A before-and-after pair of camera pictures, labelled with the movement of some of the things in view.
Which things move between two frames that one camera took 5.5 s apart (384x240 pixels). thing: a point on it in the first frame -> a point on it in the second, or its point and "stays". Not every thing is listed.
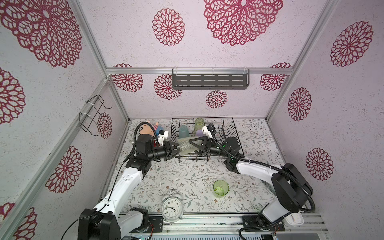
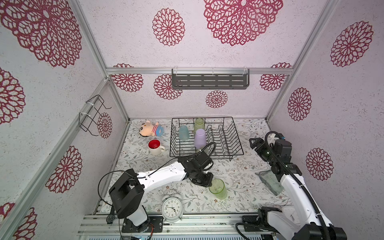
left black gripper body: (160, 152) -> (203, 179)
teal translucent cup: (183, 132) stays
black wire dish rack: (206, 138) stays
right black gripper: (206, 145) -> (260, 141)
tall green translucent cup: (199, 123) stays
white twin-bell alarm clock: (172, 207) stays
